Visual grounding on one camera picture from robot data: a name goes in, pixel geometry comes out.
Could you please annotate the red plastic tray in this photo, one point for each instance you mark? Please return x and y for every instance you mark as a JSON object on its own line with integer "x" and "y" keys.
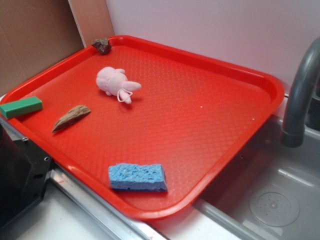
{"x": 192, "y": 115}

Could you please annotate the dark brown rock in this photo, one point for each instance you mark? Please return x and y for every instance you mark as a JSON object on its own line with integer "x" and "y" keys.
{"x": 102, "y": 45}

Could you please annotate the brown wood piece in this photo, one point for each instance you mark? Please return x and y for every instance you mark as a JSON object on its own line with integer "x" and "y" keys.
{"x": 71, "y": 117}

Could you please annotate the grey toy faucet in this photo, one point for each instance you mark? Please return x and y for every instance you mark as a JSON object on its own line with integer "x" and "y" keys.
{"x": 303, "y": 104}

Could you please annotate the pink plush bunny toy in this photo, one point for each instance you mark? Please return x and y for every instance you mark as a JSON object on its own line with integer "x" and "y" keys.
{"x": 114, "y": 82}

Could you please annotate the blue sponge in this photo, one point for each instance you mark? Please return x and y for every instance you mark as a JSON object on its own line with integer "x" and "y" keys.
{"x": 137, "y": 178}

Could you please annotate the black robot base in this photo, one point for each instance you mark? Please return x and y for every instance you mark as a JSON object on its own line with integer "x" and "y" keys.
{"x": 24, "y": 173}

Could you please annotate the green rectangular block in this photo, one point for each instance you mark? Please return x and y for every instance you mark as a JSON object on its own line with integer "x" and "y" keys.
{"x": 21, "y": 107}

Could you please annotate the brown cardboard panel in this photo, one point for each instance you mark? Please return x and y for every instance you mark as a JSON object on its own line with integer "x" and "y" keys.
{"x": 34, "y": 35}

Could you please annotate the grey plastic sink basin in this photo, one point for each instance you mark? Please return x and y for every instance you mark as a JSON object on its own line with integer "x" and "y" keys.
{"x": 268, "y": 191}

